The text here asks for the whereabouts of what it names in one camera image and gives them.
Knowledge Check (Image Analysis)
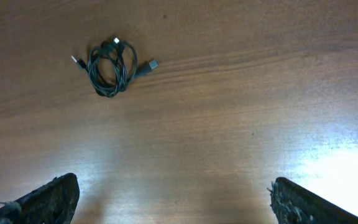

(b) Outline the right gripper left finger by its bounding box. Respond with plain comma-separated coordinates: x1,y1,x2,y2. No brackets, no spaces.
0,173,80,224

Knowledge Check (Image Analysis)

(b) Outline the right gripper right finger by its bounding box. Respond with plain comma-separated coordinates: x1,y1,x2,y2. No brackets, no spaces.
268,177,358,224

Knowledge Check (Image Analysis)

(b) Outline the black USB cable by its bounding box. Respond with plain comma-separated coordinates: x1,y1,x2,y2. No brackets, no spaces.
87,39,160,98
70,37,127,96

